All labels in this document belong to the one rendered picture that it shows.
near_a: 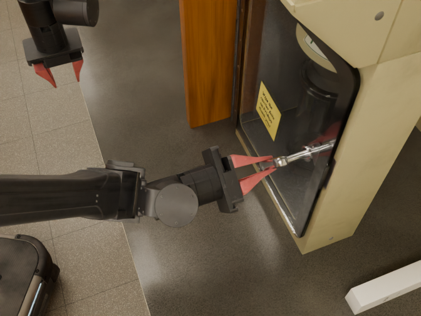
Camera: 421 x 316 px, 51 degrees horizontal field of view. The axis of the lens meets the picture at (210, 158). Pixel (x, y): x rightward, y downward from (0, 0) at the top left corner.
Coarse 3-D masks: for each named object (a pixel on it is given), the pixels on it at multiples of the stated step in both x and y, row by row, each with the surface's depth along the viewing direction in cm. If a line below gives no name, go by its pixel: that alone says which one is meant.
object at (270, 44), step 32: (256, 0) 66; (256, 32) 70; (288, 32) 59; (256, 64) 74; (288, 64) 62; (320, 64) 54; (256, 96) 78; (288, 96) 65; (320, 96) 56; (352, 96) 50; (256, 128) 83; (288, 128) 69; (320, 128) 59; (320, 160) 62; (288, 192) 77
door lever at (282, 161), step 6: (306, 150) 64; (282, 156) 64; (288, 156) 64; (294, 156) 64; (300, 156) 64; (306, 156) 65; (264, 162) 69; (270, 162) 66; (276, 162) 63; (282, 162) 63; (288, 162) 64; (264, 168) 70; (270, 168) 67
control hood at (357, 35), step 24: (288, 0) 36; (312, 0) 36; (336, 0) 36; (360, 0) 37; (384, 0) 39; (312, 24) 38; (336, 24) 39; (360, 24) 40; (384, 24) 41; (336, 48) 41; (360, 48) 42
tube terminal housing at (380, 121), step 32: (416, 0) 40; (416, 32) 44; (384, 64) 46; (416, 64) 48; (384, 96) 51; (416, 96) 53; (352, 128) 54; (384, 128) 57; (352, 160) 60; (384, 160) 64; (320, 192) 68; (352, 192) 69; (288, 224) 86; (320, 224) 75; (352, 224) 81
